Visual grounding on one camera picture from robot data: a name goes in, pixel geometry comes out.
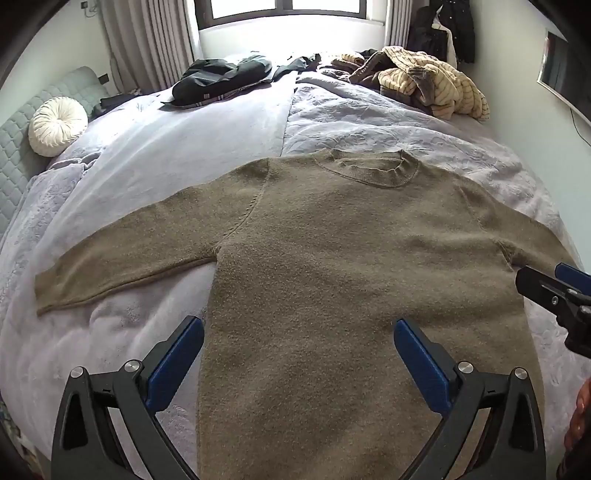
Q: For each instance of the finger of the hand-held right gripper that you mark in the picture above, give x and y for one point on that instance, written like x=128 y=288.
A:
x=535 y=282
x=575 y=278

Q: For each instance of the black wall socket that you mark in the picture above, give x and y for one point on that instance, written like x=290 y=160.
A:
x=104 y=79

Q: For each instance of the hanging dark coat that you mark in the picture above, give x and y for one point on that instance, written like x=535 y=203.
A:
x=455 y=27

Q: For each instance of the wall television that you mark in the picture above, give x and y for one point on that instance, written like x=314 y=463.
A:
x=565 y=69

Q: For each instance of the brown fleece garment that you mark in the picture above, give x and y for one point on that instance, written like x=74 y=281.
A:
x=369 y=69

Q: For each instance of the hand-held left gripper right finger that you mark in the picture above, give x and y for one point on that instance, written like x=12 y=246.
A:
x=422 y=364

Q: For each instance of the olive brown knit sweater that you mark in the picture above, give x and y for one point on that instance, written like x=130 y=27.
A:
x=332 y=258

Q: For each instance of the black jacket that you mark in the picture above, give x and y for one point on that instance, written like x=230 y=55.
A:
x=212 y=76

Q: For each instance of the grey pleated curtain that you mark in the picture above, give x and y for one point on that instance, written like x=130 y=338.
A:
x=147 y=41
x=396 y=23

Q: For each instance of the grey quilted headboard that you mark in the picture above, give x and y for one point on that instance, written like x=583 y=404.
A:
x=14 y=161

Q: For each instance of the round white pleated pillow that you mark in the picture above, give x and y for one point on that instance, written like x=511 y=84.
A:
x=57 y=127

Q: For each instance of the dark cloth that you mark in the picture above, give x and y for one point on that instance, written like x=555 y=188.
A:
x=298 y=64
x=115 y=102

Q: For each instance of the person's right hand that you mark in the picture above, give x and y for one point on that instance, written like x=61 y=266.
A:
x=581 y=413

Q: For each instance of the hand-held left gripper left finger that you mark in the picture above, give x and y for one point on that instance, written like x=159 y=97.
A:
x=178 y=360

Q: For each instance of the small cream striped garment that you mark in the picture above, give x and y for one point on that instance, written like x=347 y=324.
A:
x=346 y=61

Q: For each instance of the lilac plush blanket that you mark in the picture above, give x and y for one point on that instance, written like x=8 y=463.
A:
x=161 y=152

